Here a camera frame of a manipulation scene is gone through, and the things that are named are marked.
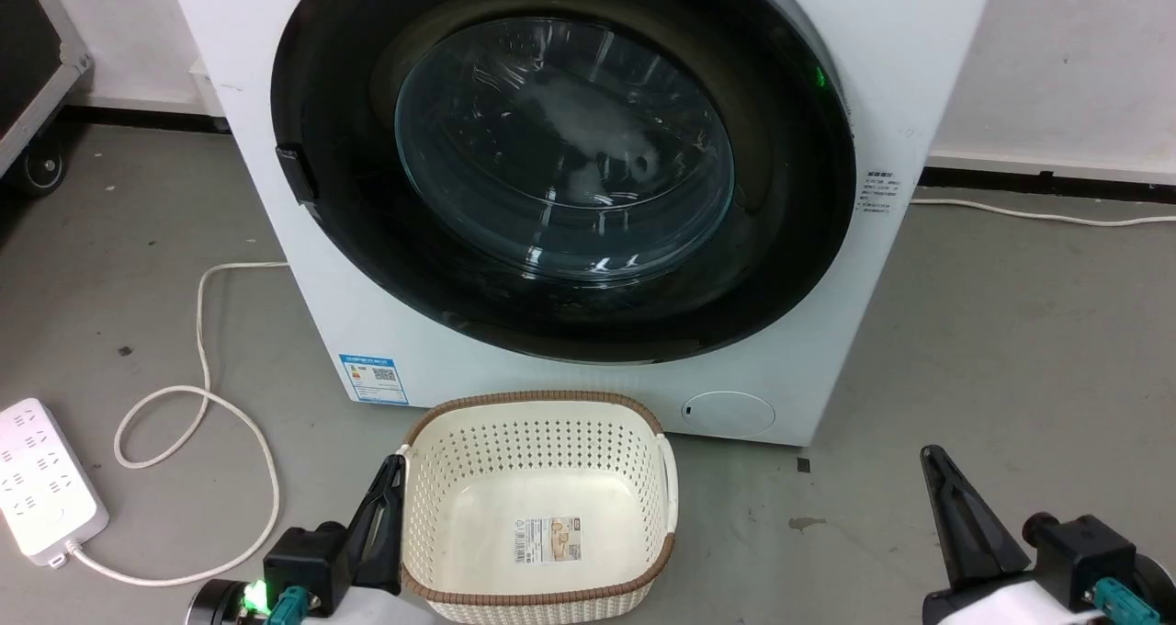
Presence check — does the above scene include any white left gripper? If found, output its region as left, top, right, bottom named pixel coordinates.
left=308, top=454, right=407, bottom=625

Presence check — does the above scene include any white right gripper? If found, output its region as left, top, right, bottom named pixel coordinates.
left=920, top=444, right=1094, bottom=625

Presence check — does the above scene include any round black glass washer door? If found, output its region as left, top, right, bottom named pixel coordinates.
left=270, top=0, right=858, bottom=365

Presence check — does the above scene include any white front-load washing machine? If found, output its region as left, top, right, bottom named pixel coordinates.
left=164, top=0, right=1001, bottom=448

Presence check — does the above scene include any blue energy label sticker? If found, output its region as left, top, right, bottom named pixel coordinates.
left=337, top=353, right=411, bottom=407

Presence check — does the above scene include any paper product label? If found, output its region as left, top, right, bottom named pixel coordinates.
left=514, top=515, right=583, bottom=567

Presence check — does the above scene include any cream perforated laundry basket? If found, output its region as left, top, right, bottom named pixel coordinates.
left=397, top=390, right=680, bottom=625

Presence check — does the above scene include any round white filter cover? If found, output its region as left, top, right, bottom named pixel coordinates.
left=681, top=391, right=776, bottom=440

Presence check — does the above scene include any white power strip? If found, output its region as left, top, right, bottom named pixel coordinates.
left=0, top=398, right=109, bottom=568

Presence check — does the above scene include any small printed warning sticker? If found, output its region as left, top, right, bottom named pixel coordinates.
left=854, top=169, right=907, bottom=215

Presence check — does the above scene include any black wheeled flight case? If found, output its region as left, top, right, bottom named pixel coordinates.
left=0, top=0, right=94, bottom=196

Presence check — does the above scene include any teal left camera connector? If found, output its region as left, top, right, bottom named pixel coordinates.
left=272, top=585, right=311, bottom=624

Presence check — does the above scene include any teal camera connector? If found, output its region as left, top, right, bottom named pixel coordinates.
left=1091, top=577, right=1151, bottom=625
left=272, top=585, right=311, bottom=624

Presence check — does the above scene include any teal right camera connector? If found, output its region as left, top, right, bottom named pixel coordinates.
left=1091, top=577, right=1151, bottom=625

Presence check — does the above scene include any white power strip cable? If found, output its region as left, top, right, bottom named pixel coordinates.
left=55, top=260, right=291, bottom=588

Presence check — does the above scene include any thin white floor cable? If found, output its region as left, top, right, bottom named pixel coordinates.
left=910, top=197, right=1176, bottom=229

